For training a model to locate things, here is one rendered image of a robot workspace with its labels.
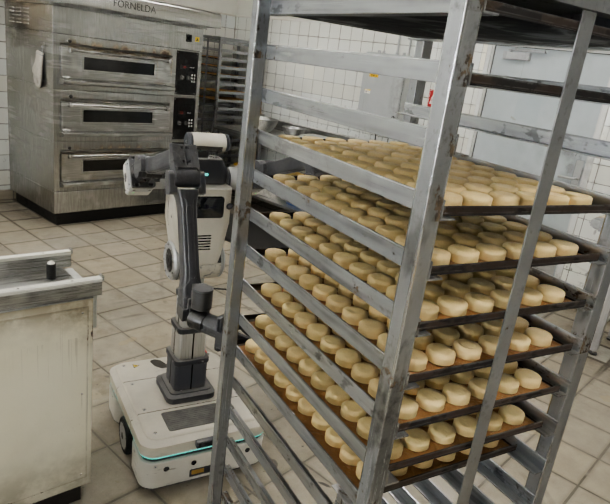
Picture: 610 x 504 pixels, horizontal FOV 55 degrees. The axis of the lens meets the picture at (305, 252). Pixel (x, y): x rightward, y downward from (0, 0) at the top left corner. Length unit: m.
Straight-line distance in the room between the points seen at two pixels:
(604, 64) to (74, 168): 4.47
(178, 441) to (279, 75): 5.37
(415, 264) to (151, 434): 1.72
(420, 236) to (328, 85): 5.82
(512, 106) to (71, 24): 3.78
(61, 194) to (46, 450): 3.59
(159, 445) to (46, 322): 0.66
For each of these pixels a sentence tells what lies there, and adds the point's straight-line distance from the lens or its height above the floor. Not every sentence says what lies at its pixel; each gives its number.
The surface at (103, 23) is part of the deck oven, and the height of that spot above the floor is 1.77.
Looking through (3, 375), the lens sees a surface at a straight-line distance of 2.09.
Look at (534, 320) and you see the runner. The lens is 1.27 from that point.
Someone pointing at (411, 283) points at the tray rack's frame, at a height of 1.40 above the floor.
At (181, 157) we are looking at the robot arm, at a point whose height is 1.37.
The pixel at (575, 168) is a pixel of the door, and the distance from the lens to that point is 5.30.
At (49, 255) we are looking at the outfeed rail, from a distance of 2.30.
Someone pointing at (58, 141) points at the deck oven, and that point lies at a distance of 5.50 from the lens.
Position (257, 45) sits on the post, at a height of 1.69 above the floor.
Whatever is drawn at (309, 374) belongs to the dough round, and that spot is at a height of 1.05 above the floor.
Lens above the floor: 1.67
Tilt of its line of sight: 18 degrees down
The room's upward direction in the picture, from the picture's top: 8 degrees clockwise
